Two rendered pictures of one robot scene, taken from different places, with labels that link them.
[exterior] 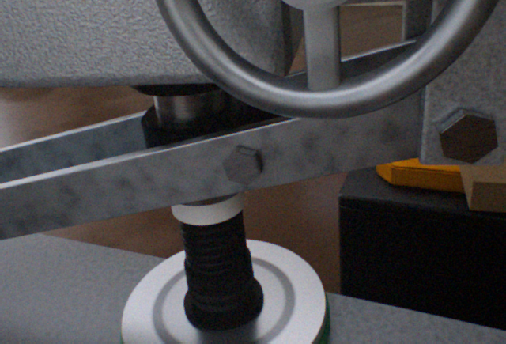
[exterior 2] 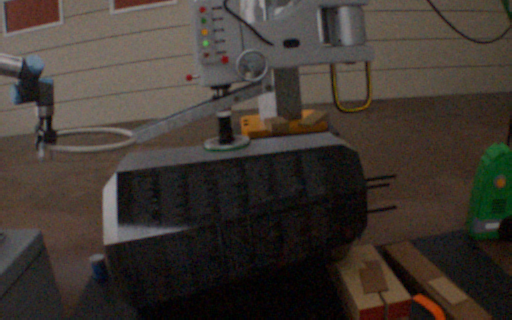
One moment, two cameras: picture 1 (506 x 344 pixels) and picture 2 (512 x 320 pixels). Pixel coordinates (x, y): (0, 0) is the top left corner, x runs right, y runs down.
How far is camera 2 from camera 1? 198 cm
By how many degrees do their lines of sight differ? 28
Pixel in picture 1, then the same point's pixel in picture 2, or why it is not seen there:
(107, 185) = (211, 106)
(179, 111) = (222, 93)
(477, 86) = (268, 81)
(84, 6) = (220, 74)
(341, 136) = (251, 92)
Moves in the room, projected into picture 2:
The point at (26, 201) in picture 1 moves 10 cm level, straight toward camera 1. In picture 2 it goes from (194, 113) to (212, 113)
